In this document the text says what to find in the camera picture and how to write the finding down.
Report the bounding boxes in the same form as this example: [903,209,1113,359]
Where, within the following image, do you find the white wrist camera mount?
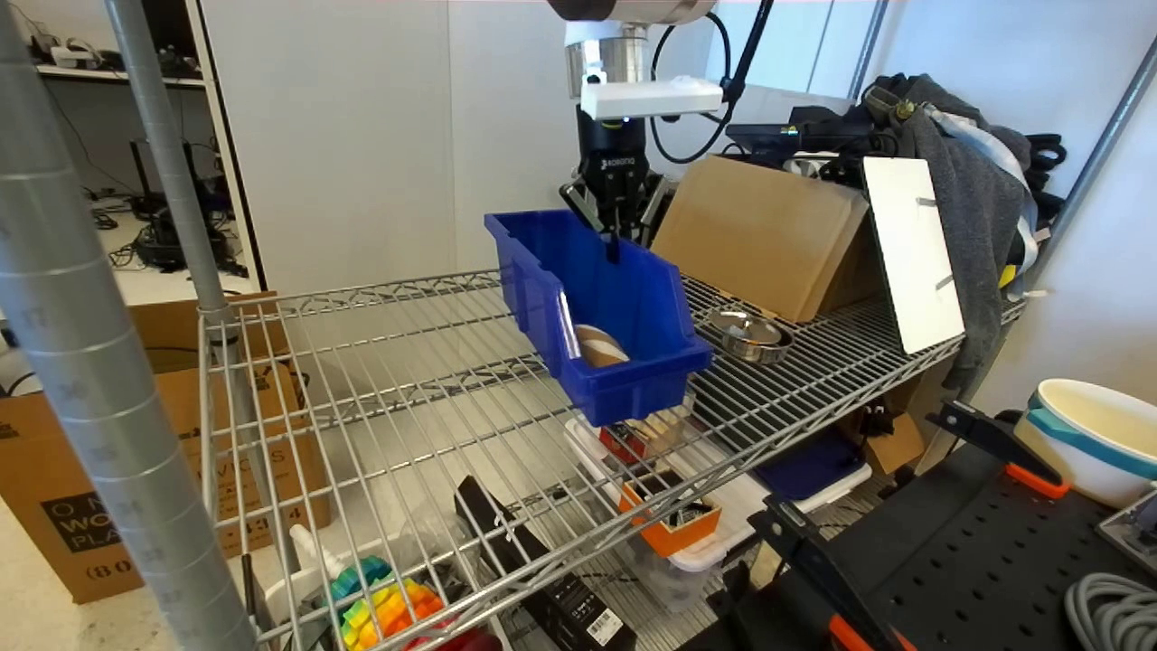
[574,67,727,124]

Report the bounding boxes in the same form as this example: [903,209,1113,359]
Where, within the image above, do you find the red orange plastic object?
[619,466,727,560]

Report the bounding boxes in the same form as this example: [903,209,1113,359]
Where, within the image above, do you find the grey cloth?
[897,101,1041,389]

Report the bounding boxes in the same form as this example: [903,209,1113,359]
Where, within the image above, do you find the background storage shelf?
[22,0,264,297]

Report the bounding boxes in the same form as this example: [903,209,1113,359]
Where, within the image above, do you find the rainbow coloured toy blocks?
[327,552,450,651]

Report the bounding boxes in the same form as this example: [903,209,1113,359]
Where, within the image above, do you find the white bowl teal rim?
[1022,374,1157,509]

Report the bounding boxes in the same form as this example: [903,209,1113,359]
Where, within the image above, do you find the blue plastic storage bin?
[481,206,718,427]

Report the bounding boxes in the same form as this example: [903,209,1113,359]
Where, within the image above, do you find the grey metal shelf pole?
[0,0,264,651]
[102,0,232,323]

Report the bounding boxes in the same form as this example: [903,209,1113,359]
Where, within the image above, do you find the small brown cardboard box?
[860,407,931,478]

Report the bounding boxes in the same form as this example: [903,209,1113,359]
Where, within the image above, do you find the white flat board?
[860,154,968,359]

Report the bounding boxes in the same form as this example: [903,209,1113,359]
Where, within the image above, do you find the grey coiled cable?
[1061,566,1157,651]

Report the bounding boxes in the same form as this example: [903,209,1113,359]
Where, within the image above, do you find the silver wire shelf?
[191,262,1027,651]

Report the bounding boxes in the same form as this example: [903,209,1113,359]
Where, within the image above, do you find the black clamp orange handle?
[744,495,920,651]
[927,397,1075,502]

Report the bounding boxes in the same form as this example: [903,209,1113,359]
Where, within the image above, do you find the grey plastic tray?
[1097,485,1157,579]

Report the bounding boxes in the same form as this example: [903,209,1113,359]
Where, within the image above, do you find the dark blue flat object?
[754,431,871,507]

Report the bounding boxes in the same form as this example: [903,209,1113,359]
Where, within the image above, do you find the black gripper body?
[574,113,665,206]

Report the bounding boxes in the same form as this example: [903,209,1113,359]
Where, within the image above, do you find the long black box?
[451,472,640,651]

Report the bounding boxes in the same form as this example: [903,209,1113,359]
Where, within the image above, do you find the tan round object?
[574,323,634,373]

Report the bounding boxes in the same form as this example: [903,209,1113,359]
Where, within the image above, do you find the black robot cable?
[646,0,779,165]

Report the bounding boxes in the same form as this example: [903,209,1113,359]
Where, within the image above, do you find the black backpack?
[727,67,1072,203]

